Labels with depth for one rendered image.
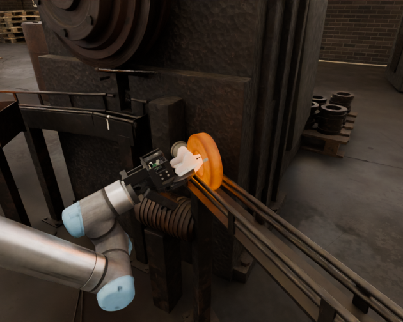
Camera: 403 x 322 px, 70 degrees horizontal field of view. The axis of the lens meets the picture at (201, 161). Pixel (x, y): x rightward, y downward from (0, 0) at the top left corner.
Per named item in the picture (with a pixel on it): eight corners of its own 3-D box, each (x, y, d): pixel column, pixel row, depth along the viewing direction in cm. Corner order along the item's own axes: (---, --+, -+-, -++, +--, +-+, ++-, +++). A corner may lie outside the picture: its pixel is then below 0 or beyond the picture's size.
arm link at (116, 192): (122, 220, 67) (115, 202, 74) (140, 211, 68) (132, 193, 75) (107, 198, 63) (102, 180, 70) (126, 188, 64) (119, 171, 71)
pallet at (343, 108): (209, 128, 279) (210, 83, 258) (243, 106, 340) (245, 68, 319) (342, 158, 225) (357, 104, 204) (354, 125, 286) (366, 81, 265)
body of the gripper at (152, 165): (171, 159, 66) (123, 184, 63) (183, 186, 71) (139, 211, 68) (160, 145, 72) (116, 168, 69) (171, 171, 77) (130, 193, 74)
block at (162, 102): (169, 154, 111) (166, 92, 99) (187, 159, 107) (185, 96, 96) (153, 167, 102) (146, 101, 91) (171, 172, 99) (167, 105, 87)
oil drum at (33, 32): (69, 87, 414) (54, 19, 371) (99, 93, 389) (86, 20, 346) (31, 98, 369) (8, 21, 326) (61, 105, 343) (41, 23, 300)
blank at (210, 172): (206, 191, 82) (195, 194, 81) (192, 140, 84) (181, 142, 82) (229, 186, 68) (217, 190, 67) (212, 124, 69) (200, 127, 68)
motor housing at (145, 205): (164, 281, 126) (153, 178, 100) (208, 303, 117) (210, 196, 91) (144, 305, 116) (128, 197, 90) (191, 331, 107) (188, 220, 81)
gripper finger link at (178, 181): (196, 171, 70) (164, 189, 68) (197, 176, 71) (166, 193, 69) (188, 163, 74) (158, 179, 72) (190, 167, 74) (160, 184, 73)
